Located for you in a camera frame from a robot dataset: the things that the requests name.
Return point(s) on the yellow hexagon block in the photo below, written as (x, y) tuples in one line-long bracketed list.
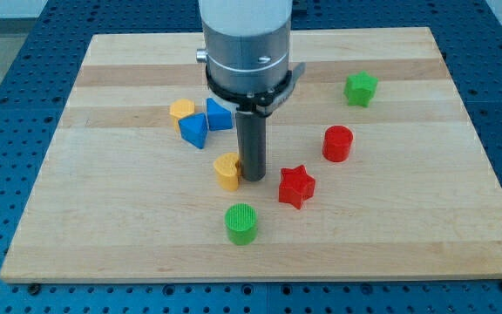
[(180, 109)]

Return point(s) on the red cylinder block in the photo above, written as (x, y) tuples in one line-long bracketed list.
[(337, 143)]

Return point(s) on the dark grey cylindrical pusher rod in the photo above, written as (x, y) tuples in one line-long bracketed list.
[(251, 136)]

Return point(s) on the wooden board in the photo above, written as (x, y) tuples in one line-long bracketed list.
[(122, 198)]

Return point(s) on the yellow heart block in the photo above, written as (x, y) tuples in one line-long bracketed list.
[(227, 171)]

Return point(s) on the green star block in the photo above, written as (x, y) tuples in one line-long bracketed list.
[(360, 89)]

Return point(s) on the blue triangle block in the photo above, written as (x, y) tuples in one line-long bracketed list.
[(193, 129)]

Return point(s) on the blue cube block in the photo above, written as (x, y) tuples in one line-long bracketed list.
[(218, 117)]

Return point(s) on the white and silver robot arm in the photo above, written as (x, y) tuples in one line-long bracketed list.
[(247, 43)]

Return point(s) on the red star block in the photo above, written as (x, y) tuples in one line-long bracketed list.
[(296, 186)]

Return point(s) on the green cylinder block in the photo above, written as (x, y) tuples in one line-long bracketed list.
[(241, 224)]

